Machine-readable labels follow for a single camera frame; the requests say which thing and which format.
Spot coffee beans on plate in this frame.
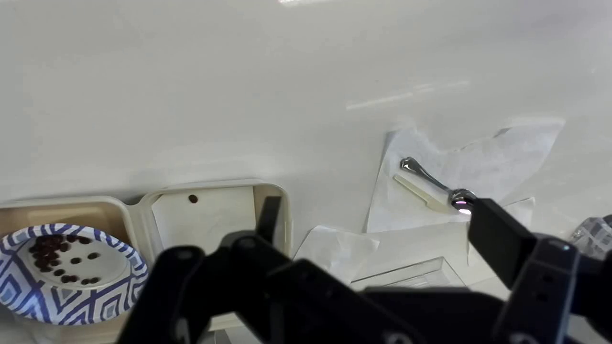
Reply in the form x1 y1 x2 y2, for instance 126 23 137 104
28 236 99 285

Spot white paper napkin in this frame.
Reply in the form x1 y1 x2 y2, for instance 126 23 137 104
296 121 562 289

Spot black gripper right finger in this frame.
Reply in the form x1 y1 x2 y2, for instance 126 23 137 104
468 199 612 344

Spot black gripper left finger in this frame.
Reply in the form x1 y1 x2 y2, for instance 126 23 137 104
116 197 409 344

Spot blue patterned paper plate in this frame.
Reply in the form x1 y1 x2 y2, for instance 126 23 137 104
0 224 149 327

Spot white paper tray liner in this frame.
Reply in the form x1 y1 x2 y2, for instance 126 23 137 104
151 188 256 253

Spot metal spoon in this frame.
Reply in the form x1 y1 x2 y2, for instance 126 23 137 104
397 157 474 215

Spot beige clamshell takeout tray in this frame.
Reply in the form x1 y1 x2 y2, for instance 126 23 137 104
0 184 290 344

